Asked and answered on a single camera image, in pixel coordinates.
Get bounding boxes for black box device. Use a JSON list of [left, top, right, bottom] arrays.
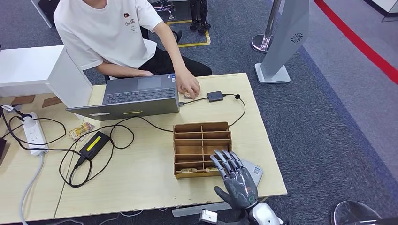
[[0, 138, 7, 167]]

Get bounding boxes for chrome stanchion pole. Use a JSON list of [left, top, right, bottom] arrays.
[[251, 0, 283, 54]]

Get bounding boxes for grey laptop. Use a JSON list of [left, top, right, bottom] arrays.
[[66, 73, 180, 122]]

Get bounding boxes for person's left hand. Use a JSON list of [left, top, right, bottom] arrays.
[[175, 66, 201, 100]]

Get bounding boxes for black object under desk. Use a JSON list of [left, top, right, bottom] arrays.
[[37, 0, 61, 19]]

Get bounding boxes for white furniture piece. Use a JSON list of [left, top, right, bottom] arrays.
[[362, 0, 398, 23]]

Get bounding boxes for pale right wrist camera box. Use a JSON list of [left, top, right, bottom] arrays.
[[199, 210, 219, 225]]

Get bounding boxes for white power strip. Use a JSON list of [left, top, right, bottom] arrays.
[[22, 112, 49, 157]]

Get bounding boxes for grey white card reader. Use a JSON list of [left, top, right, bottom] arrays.
[[241, 159, 264, 188]]

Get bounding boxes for white cabinet box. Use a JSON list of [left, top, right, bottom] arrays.
[[0, 45, 93, 120]]

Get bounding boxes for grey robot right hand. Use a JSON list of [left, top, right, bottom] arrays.
[[210, 150, 260, 210]]

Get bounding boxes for brown cardboard piece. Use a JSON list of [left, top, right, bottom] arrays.
[[41, 97, 63, 109], [11, 95, 36, 106]]

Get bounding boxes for black office chair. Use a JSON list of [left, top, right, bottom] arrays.
[[140, 26, 183, 45]]

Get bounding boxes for black robot legs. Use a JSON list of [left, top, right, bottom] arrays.
[[190, 0, 211, 34]]

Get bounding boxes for black charger cord with bead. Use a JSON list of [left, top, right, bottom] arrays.
[[58, 93, 246, 189]]

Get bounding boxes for white table frame bar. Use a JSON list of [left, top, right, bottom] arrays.
[[171, 202, 233, 218]]

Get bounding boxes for black mains cord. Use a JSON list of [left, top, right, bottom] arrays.
[[0, 105, 93, 189]]

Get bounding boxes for person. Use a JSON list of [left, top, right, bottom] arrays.
[[53, 0, 213, 99]]

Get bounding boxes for chrome stool base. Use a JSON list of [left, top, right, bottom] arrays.
[[151, 0, 175, 20]]

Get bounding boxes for black plug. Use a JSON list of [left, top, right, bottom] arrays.
[[14, 111, 33, 122]]

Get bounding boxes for white desk leg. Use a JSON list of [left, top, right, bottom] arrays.
[[29, 0, 54, 29]]

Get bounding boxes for grey kiosk stand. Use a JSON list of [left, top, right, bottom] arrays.
[[255, 0, 310, 85]]

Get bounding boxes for short black hub cable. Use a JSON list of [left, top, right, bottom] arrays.
[[178, 97, 208, 106]]

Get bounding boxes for wooden divided organizer box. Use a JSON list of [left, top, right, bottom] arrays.
[[173, 121, 233, 180]]

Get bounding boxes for small black hub box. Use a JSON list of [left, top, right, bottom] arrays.
[[207, 91, 224, 103]]

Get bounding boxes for white cable under table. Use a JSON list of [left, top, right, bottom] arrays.
[[43, 207, 169, 225]]

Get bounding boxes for grey power strip cable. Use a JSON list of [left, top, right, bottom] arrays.
[[18, 153, 46, 225]]

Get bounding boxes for black adapter with yellow label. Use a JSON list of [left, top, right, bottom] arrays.
[[78, 131, 111, 161]]

